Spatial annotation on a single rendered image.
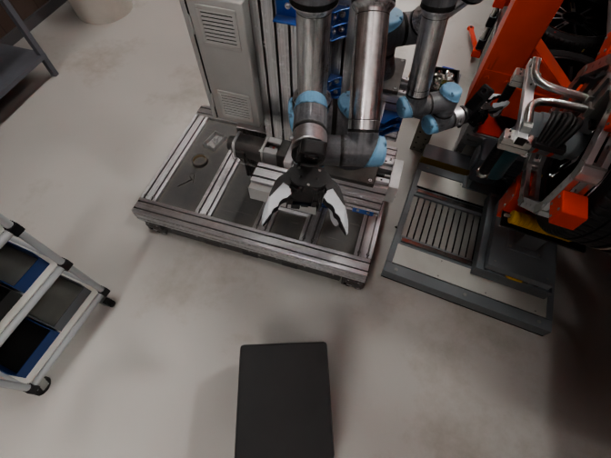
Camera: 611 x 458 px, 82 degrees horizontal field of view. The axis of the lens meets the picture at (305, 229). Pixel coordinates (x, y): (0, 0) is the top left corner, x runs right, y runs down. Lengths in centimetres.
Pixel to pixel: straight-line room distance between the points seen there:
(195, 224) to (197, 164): 41
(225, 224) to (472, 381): 140
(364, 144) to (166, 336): 143
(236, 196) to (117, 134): 116
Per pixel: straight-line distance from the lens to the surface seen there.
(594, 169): 132
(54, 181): 275
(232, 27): 124
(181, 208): 196
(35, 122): 323
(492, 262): 192
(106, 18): 398
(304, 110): 78
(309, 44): 98
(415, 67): 128
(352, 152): 85
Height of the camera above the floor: 176
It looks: 60 degrees down
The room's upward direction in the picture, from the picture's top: straight up
